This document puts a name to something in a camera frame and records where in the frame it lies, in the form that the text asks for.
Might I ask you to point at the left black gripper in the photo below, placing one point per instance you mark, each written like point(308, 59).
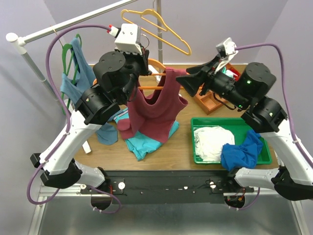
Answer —
point(143, 62)

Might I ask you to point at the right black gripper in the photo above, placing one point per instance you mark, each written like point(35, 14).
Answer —
point(205, 72)

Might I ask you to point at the orange hanger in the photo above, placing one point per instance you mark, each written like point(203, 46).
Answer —
point(156, 67)

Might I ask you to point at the maroon tank top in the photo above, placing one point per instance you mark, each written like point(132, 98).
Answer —
point(154, 115)

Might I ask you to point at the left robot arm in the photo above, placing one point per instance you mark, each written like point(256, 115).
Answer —
point(117, 76)

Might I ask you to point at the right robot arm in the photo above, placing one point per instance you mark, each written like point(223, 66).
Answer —
point(294, 179)

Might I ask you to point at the yellow hanger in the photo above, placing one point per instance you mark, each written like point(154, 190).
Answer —
point(160, 25)

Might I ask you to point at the blue-grey hanging tank top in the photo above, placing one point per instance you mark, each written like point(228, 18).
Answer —
point(82, 80)

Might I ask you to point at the green hanger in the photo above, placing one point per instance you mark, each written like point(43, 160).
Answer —
point(67, 65)

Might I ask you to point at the mint green cloth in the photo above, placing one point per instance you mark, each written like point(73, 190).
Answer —
point(227, 72)

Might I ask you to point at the orange compartment tray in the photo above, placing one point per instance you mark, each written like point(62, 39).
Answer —
point(207, 102)

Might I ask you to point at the green plastic bin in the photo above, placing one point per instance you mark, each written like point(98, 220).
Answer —
point(238, 127)

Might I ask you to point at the white cloth in bin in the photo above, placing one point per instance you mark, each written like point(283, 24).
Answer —
point(209, 142)

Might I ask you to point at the turquoise folded shirt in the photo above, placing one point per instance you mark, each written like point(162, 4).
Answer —
point(140, 144)

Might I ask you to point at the royal blue cloth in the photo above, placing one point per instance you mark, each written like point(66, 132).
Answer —
point(243, 155)

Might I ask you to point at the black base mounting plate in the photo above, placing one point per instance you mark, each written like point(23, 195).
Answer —
point(172, 187)

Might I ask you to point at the white clothes rack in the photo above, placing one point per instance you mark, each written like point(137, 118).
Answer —
point(18, 42)

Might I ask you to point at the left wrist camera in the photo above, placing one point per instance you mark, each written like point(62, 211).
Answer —
point(127, 38)

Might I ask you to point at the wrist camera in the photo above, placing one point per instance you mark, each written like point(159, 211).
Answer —
point(227, 50)
point(127, 38)

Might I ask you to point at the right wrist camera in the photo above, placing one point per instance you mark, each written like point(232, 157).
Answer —
point(227, 50)

